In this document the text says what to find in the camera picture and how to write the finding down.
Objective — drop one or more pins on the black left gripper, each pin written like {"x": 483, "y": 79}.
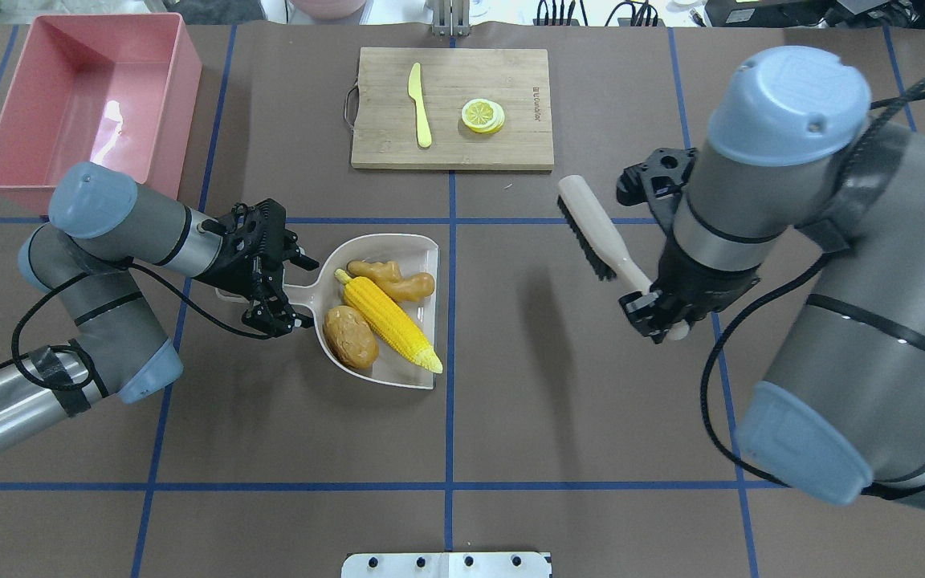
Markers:
{"x": 231, "y": 275}

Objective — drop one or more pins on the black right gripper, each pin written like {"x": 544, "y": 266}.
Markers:
{"x": 702, "y": 282}

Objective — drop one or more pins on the brown toy potato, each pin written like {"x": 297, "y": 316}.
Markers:
{"x": 350, "y": 337}

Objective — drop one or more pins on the beige plastic dustpan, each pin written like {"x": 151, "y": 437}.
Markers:
{"x": 415, "y": 254}

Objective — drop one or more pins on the tan toy ginger root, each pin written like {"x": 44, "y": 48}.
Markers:
{"x": 388, "y": 277}

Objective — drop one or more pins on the beige hand brush black bristles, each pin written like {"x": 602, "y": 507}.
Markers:
{"x": 608, "y": 254}

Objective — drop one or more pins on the yellow toy corn cob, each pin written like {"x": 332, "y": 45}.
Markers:
{"x": 389, "y": 321}

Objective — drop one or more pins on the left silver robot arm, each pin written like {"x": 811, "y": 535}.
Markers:
{"x": 93, "y": 334}

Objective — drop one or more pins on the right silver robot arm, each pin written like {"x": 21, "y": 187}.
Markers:
{"x": 797, "y": 142}

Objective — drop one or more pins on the pink plastic bin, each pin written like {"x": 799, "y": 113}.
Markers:
{"x": 115, "y": 89}

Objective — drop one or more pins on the yellow plastic knife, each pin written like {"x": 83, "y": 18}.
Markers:
{"x": 415, "y": 92}

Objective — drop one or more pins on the wooden cutting board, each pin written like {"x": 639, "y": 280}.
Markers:
{"x": 383, "y": 132}

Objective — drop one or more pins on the yellow lemon slice toy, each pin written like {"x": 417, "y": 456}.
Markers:
{"x": 482, "y": 116}

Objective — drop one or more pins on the pink bowl on scale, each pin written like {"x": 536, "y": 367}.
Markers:
{"x": 328, "y": 10}

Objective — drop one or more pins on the aluminium frame post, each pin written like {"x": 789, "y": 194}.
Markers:
{"x": 450, "y": 18}

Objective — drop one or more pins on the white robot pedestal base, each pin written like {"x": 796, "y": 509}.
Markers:
{"x": 448, "y": 564}

